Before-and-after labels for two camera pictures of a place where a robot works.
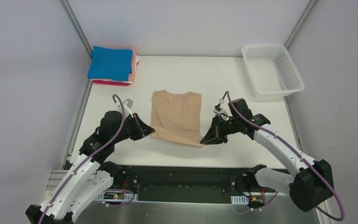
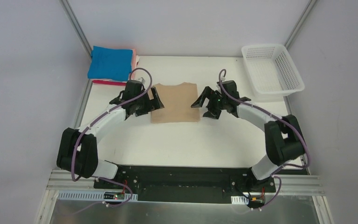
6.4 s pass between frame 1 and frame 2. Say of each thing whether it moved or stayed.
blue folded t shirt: stayed
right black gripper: moved
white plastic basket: stayed
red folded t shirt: stayed
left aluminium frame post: stayed
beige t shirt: moved
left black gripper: moved
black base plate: stayed
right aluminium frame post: stayed
